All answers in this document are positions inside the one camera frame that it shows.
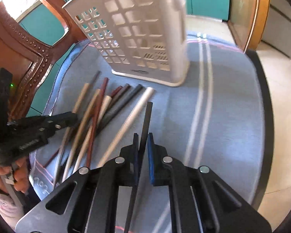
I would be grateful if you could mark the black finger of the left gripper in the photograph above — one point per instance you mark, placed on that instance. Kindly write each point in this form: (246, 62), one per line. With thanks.
(51, 124)

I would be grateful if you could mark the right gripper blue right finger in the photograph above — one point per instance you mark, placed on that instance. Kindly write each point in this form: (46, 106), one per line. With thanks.
(167, 171)

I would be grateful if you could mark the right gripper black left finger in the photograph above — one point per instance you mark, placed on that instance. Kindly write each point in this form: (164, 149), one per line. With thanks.
(119, 171)

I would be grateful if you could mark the black chopstick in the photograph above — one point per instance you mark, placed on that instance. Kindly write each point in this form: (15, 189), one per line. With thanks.
(141, 152)

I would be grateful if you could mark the silver white chopstick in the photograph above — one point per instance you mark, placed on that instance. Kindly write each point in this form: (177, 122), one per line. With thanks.
(127, 124)

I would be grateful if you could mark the person's left hand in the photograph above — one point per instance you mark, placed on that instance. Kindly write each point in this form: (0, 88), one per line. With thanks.
(20, 176)

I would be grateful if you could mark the tan wooden chopstick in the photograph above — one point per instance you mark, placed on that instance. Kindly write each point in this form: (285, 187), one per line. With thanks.
(82, 126)

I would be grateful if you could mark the beige wooden chopstick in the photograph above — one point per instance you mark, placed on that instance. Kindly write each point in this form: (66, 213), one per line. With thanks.
(67, 133)

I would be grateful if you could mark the cream white chopstick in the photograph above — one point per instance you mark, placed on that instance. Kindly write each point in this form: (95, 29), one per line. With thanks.
(87, 141)

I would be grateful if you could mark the dark red chopstick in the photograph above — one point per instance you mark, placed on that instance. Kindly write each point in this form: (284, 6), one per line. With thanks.
(95, 120)

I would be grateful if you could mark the dark brown chopstick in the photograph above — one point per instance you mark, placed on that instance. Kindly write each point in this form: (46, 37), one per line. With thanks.
(119, 95)

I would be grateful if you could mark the dark grey chopstick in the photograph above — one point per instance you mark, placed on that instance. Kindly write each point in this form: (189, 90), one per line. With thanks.
(121, 103)

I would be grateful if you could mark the brown wooden chair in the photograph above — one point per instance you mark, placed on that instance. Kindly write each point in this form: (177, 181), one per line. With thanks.
(30, 60)

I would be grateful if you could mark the white plastic utensil basket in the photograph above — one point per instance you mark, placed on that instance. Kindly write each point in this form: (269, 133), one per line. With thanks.
(142, 39)

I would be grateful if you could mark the silver refrigerator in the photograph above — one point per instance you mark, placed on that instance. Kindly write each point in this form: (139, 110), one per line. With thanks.
(277, 32)

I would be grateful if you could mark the wooden glass door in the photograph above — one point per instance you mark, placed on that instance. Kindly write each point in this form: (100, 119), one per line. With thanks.
(247, 21)

